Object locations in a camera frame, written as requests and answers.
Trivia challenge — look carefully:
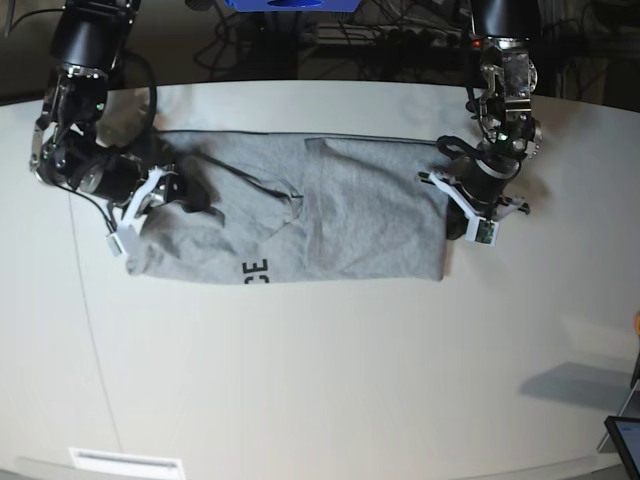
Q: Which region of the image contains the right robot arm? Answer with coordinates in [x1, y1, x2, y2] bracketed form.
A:
[29, 1, 211, 232]

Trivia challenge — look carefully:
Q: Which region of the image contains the grey T-shirt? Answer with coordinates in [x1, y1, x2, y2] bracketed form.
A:
[126, 131, 448, 284]

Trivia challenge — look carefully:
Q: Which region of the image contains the white label strip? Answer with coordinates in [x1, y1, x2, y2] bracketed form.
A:
[69, 447, 186, 479]

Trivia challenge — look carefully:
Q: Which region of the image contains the black tablet on stand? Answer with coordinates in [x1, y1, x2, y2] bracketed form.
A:
[604, 416, 639, 480]

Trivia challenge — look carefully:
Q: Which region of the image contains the black power strip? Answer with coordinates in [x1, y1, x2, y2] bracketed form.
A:
[302, 23, 461, 49]

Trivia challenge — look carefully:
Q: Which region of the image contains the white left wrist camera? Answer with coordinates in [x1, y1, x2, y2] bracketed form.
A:
[464, 217, 500, 246]

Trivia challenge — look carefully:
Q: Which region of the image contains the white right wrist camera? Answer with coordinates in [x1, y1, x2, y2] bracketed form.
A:
[106, 225, 139, 257]

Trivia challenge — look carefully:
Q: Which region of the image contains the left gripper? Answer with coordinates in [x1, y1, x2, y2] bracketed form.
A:
[418, 154, 531, 240]

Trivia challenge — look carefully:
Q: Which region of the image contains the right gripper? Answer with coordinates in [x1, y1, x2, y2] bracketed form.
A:
[94, 162, 212, 230]

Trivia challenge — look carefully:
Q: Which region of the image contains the blue box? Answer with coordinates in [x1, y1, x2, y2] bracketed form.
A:
[225, 0, 360, 13]

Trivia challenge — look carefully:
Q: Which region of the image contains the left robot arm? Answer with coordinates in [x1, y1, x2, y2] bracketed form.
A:
[420, 1, 542, 245]

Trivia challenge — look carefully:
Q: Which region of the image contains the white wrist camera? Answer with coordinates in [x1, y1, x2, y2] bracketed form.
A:
[106, 225, 139, 257]
[464, 217, 500, 246]

